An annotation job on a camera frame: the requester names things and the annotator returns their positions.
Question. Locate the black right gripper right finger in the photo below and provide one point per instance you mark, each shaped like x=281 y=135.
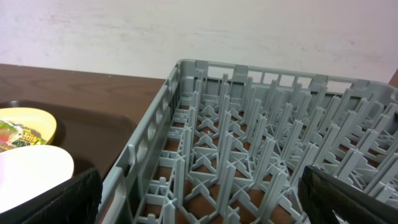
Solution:
x=325 y=198

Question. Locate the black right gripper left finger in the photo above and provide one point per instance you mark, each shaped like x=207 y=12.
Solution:
x=76 y=200

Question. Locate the pink white bowl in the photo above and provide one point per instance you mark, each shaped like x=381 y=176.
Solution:
x=29 y=171

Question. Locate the green orange snack wrapper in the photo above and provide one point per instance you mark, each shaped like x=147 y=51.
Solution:
x=17 y=135

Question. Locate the grey dishwasher rack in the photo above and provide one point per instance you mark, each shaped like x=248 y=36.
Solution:
x=226 y=143

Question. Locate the brown serving tray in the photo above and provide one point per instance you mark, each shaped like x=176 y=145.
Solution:
x=92 y=138

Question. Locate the yellow plate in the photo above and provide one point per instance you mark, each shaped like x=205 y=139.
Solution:
x=33 y=118

